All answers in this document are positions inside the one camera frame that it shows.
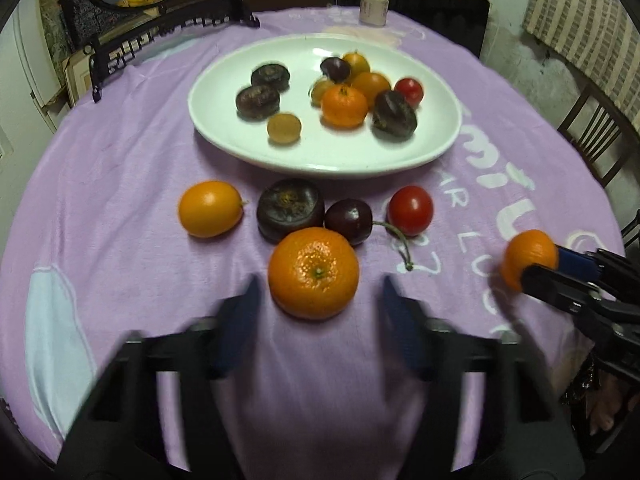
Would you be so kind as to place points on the dark red cherry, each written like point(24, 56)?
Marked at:
point(335, 69)
point(348, 221)

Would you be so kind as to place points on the small white jar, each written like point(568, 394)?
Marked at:
point(374, 7)

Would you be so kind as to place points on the small yellow round fruit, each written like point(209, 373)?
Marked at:
point(317, 91)
point(284, 128)

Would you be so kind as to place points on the small orange tangerine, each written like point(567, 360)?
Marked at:
point(360, 62)
point(372, 84)

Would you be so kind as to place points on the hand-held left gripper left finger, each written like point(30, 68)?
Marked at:
point(240, 320)

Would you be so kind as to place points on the person's right hand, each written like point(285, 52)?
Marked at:
point(617, 400)

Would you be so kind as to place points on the oval orange kumquat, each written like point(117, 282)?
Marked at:
point(210, 208)

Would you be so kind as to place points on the brown slatted wooden chair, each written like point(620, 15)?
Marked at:
point(595, 130)

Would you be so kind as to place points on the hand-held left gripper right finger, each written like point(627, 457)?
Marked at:
point(400, 325)

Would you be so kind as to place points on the leaning framed pictures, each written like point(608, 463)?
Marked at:
point(75, 67)

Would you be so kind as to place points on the purple printed tablecloth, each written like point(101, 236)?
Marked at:
point(125, 185)

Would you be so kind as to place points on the white oval plate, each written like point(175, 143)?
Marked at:
point(225, 125)

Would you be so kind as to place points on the woven checked wall hanging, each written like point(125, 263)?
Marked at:
point(585, 5)

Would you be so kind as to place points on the red cherry tomato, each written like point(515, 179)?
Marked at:
point(409, 91)
point(410, 210)

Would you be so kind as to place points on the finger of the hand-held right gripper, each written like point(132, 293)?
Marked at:
point(575, 262)
point(550, 282)

